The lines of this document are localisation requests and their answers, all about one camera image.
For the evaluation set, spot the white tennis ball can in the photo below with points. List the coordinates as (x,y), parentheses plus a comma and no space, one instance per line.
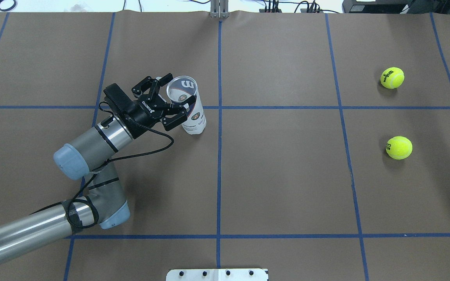
(183,90)

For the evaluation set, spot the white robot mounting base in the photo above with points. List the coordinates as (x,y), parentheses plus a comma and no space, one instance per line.
(234,274)

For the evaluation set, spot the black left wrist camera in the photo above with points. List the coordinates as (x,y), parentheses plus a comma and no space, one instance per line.
(117,99)

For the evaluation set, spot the grey silver left robot arm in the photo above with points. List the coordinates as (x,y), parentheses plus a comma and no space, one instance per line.
(101,200)

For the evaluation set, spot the yellow tennis ball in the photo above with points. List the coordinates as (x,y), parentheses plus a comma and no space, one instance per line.
(392,78)
(399,147)

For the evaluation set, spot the aluminium frame post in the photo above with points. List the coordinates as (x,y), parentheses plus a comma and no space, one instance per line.
(219,9)

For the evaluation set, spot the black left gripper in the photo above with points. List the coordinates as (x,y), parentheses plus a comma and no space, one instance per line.
(141,114)

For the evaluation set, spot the black equipment box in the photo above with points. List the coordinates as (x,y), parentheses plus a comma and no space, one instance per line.
(396,6)

